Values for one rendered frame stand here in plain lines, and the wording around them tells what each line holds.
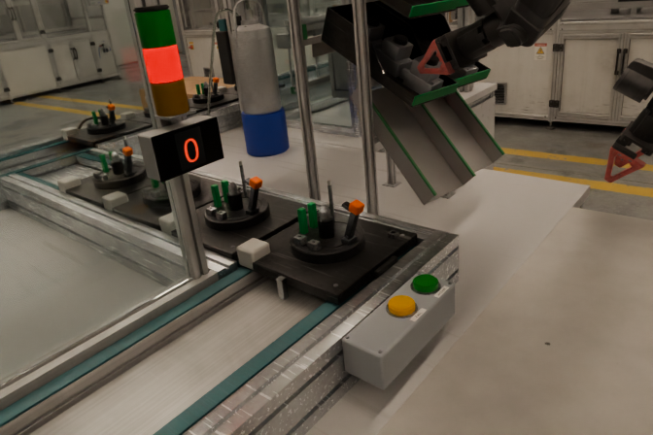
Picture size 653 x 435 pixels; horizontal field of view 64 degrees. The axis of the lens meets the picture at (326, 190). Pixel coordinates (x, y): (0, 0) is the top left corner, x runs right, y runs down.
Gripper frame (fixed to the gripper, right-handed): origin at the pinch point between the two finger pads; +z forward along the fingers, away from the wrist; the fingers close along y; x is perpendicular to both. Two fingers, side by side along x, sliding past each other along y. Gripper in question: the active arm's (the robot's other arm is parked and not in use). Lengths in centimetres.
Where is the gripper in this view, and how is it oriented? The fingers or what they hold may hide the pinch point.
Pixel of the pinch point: (429, 65)
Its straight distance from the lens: 105.8
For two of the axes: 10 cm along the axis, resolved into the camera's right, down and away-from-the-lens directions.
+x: 4.3, 9.0, 0.8
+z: -5.9, 2.2, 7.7
